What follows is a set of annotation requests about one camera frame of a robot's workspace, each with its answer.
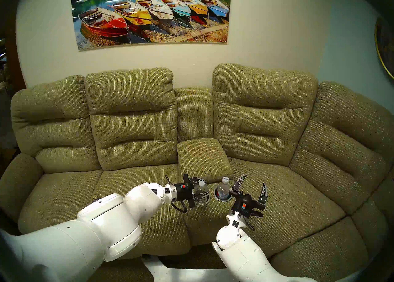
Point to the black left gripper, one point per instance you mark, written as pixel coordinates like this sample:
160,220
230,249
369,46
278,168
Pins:
181,193

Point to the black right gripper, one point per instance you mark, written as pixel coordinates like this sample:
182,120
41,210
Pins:
254,207

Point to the clear red-banded water bottle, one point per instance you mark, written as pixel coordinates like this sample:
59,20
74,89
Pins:
200,188

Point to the clear blue-labelled plastic bottle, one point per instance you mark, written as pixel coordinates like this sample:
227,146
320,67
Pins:
223,190

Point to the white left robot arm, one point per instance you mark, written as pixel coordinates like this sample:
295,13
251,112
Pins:
92,229

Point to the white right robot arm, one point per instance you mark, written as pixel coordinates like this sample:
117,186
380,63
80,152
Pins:
240,253

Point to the olive padded console lid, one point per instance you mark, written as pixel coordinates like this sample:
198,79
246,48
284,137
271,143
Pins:
203,161

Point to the olive green fabric sofa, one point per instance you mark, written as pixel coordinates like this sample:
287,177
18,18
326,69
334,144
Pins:
132,130

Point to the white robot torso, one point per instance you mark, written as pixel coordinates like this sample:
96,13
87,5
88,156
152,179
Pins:
172,273

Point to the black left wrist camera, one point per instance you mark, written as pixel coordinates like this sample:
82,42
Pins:
182,189

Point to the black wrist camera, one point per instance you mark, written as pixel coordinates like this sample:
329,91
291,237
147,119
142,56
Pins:
182,189
243,207

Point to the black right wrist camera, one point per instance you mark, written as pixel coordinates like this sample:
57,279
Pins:
243,207

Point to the colourful boats wall painting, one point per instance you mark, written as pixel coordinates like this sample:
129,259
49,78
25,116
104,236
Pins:
147,13

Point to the gold-rimmed gear wall clock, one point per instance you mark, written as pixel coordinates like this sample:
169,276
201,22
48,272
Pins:
386,47

